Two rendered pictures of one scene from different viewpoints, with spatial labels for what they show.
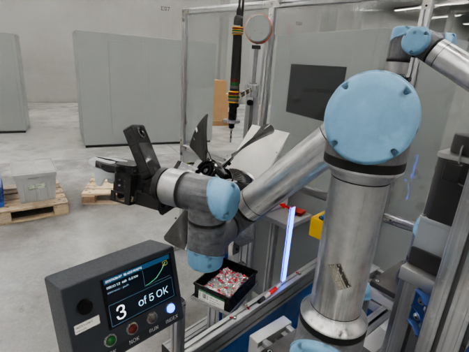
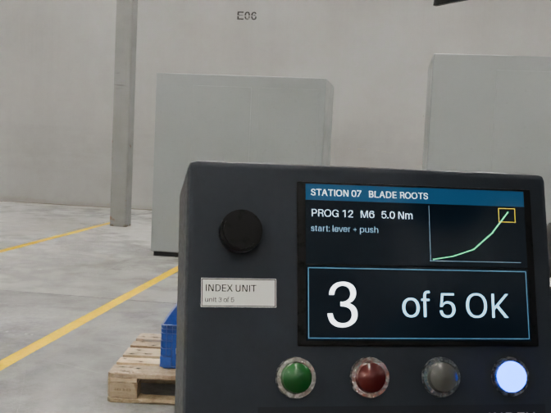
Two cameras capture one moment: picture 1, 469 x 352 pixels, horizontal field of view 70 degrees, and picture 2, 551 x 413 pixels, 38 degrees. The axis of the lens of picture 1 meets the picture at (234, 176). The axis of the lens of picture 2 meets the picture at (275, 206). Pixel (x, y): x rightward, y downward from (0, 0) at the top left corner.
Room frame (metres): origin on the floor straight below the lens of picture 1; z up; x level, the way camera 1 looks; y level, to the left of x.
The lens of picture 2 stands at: (0.13, -0.05, 1.27)
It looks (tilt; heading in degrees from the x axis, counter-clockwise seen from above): 5 degrees down; 37
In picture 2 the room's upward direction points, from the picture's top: 3 degrees clockwise
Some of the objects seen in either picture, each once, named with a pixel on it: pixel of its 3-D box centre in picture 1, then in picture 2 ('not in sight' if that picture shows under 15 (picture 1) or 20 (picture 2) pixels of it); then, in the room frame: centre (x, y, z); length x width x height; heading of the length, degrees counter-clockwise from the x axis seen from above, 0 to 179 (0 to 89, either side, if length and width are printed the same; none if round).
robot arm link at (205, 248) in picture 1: (209, 238); not in sight; (0.62, 0.04, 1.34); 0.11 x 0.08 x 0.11; 156
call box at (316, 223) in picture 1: (329, 225); not in sight; (1.36, -0.44, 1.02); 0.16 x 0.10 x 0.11; 137
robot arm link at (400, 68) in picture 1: (396, 69); not in sight; (1.22, -0.53, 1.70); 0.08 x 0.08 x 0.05
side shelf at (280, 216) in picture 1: (276, 211); not in sight; (1.88, -0.27, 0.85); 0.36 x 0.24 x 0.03; 47
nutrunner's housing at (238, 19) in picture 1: (234, 70); not in sight; (1.40, 0.03, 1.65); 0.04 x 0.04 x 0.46
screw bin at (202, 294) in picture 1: (226, 283); not in sight; (1.14, 0.00, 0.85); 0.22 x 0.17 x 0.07; 150
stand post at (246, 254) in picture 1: (246, 261); not in sight; (1.73, -0.11, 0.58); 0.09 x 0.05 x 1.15; 47
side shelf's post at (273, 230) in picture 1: (269, 272); not in sight; (1.88, -0.27, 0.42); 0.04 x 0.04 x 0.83; 47
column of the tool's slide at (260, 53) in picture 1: (245, 187); not in sight; (2.11, -0.08, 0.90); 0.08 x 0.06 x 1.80; 82
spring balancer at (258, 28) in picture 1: (258, 28); not in sight; (2.11, -0.08, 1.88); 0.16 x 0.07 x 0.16; 82
